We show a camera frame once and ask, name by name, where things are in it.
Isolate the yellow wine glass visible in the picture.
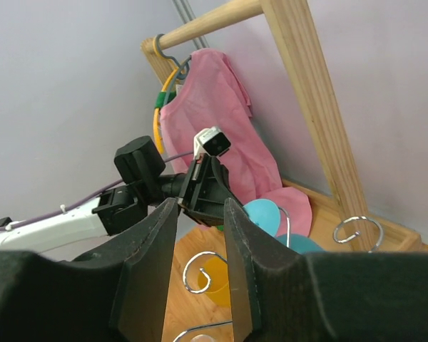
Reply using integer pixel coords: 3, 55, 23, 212
201, 256, 231, 308

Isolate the yellow clothes hanger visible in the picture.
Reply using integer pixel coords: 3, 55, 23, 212
153, 66, 182, 155

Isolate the pink garment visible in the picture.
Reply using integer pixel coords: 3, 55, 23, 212
160, 48, 312, 237

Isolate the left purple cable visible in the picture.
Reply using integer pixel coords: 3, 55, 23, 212
0, 150, 195, 234

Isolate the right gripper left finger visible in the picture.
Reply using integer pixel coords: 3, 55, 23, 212
71, 197, 180, 342

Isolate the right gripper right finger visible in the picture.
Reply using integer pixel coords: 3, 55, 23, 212
223, 197, 307, 342

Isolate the blue plastic wine glass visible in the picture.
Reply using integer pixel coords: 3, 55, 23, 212
243, 199, 324, 254

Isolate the grey blue clothes hanger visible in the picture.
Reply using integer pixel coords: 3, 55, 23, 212
153, 33, 192, 105

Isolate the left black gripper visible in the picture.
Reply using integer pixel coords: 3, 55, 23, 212
178, 156, 242, 227

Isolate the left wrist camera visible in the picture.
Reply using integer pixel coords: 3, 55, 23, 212
193, 126, 231, 160

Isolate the wooden clothes rack frame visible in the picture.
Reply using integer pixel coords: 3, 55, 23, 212
140, 0, 423, 254

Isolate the chrome wine glass rack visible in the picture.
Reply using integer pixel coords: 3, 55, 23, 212
174, 216, 384, 341

